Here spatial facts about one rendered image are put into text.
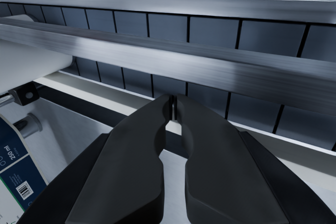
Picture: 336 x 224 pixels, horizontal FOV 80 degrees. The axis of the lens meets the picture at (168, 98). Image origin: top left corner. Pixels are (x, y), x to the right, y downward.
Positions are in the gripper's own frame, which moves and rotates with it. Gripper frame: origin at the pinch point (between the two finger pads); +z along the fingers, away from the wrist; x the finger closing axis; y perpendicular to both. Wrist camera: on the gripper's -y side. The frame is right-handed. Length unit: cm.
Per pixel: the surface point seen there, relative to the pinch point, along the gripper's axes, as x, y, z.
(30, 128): -28.5, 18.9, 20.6
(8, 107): -39, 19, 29
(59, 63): -12.9, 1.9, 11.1
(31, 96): -22.0, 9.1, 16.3
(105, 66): -7.5, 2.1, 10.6
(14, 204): -32.0, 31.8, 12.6
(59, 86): -12.9, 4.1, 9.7
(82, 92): -9.4, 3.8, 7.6
